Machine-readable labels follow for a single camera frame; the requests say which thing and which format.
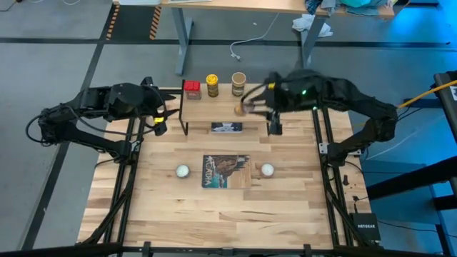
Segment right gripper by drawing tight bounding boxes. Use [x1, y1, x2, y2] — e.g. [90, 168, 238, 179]
[246, 71, 286, 136]

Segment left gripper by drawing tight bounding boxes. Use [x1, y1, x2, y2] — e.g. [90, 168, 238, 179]
[141, 76, 184, 137]

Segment red-lid smoked paprika tin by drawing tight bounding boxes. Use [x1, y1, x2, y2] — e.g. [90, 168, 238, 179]
[183, 80, 203, 101]

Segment yellow-lid dark spice jar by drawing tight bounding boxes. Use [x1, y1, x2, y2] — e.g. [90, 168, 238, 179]
[206, 74, 219, 98]

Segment wooden desk shelf black legs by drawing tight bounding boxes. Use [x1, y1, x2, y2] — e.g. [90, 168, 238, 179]
[179, 82, 278, 137]

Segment small dark mountain notebook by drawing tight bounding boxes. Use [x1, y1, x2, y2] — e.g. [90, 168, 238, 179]
[211, 122, 243, 133]

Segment left white ball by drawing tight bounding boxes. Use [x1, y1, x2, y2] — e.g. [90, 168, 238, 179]
[175, 163, 191, 179]

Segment Acadia national park book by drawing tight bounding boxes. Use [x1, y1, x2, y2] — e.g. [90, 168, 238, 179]
[201, 154, 252, 189]

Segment white crumpled cloth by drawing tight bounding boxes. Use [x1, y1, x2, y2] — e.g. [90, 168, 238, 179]
[291, 13, 334, 39]

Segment wooden desk grey legs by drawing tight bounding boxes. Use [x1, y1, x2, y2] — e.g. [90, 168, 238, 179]
[112, 0, 396, 76]

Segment white box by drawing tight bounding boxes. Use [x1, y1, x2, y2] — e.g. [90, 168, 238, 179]
[117, 0, 162, 6]

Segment pile of mixed clothes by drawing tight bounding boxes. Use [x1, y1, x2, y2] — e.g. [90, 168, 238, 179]
[304, 0, 393, 17]

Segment thick black steel beam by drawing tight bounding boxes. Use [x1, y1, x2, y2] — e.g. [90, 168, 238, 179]
[366, 156, 457, 201]

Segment white cable with plug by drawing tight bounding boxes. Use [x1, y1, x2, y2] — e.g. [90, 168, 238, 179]
[229, 12, 281, 61]

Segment right arm silver base plate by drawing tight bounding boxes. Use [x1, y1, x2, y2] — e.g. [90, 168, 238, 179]
[318, 141, 362, 157]

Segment black aluminium table frame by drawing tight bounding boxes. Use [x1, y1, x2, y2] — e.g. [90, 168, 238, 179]
[0, 88, 457, 257]

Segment black Netgear network switch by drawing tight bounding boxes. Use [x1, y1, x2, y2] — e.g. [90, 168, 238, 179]
[348, 213, 382, 242]

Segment yellow hanging cable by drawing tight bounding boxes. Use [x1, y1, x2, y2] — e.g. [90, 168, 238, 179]
[397, 79, 457, 109]

